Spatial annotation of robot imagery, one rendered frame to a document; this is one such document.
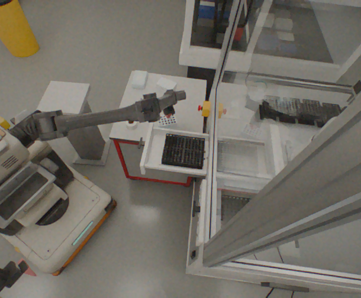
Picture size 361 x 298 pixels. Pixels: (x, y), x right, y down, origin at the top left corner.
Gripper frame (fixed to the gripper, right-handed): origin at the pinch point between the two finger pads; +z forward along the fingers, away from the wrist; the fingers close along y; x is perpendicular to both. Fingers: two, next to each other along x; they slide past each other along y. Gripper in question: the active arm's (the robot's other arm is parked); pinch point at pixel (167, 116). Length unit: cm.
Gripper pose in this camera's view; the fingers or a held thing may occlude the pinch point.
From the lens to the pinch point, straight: 145.6
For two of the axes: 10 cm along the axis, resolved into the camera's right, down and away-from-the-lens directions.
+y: -2.6, -8.3, 5.0
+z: -0.7, 5.3, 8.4
